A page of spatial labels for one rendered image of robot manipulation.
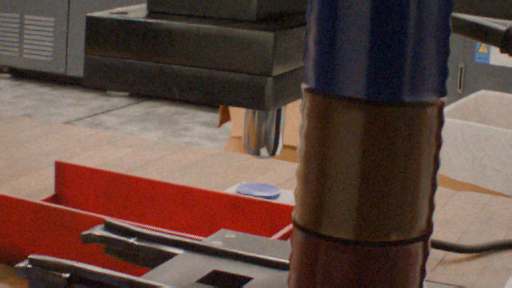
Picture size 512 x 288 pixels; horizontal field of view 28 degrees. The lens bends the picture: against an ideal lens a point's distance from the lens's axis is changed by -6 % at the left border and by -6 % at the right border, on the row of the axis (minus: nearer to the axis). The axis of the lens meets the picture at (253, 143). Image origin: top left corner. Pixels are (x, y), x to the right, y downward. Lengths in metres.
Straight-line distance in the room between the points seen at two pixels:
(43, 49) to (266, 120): 5.88
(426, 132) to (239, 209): 0.61
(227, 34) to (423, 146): 0.23
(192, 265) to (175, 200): 0.27
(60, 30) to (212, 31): 5.80
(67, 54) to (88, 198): 5.33
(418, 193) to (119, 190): 0.67
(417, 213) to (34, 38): 6.16
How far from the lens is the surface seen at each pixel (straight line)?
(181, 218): 0.90
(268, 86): 0.48
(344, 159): 0.26
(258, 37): 0.47
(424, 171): 0.26
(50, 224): 0.83
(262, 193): 0.96
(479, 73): 5.16
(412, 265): 0.27
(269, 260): 0.64
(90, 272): 0.61
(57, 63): 6.32
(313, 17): 0.26
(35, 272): 0.62
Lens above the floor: 1.20
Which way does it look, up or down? 14 degrees down
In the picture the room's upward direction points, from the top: 3 degrees clockwise
